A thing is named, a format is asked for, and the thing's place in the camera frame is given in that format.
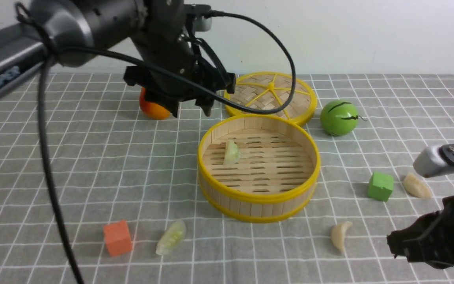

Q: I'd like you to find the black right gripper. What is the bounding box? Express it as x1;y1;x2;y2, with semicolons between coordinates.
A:
386;196;454;269

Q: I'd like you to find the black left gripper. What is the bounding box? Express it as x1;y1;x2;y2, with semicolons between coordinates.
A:
124;0;236;118

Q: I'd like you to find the white dumpling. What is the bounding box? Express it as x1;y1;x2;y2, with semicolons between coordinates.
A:
402;173;433;198
330;221;353;255

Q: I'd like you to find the small green dumpling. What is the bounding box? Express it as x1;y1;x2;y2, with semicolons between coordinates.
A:
223;140;241;165

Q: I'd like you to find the large green dumpling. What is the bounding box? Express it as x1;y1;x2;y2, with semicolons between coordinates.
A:
155;220;187;256

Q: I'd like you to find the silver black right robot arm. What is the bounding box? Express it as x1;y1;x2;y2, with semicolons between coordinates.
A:
386;144;454;269

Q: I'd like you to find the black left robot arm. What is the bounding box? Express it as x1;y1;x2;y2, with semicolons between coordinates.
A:
0;0;236;99

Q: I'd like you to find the woven bamboo steamer lid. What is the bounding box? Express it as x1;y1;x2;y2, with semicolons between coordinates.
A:
223;72;318;125

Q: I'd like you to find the bamboo steamer tray yellow rim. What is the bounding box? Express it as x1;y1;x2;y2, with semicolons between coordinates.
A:
197;114;321;223

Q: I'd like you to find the orange toy pear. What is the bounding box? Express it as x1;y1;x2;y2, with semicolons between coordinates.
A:
139;88;171;120

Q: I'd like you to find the green foam cube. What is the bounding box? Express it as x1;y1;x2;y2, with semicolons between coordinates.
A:
367;171;394;202

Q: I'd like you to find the grey checked tablecloth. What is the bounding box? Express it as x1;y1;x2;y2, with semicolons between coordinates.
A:
0;73;454;284

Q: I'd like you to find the green toy watermelon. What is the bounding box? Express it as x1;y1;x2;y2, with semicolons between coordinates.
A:
320;99;368;136

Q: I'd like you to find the orange foam cube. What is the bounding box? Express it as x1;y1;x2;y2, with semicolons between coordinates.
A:
103;220;133;257

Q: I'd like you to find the black cable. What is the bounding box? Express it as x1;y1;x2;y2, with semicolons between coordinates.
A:
14;2;296;284

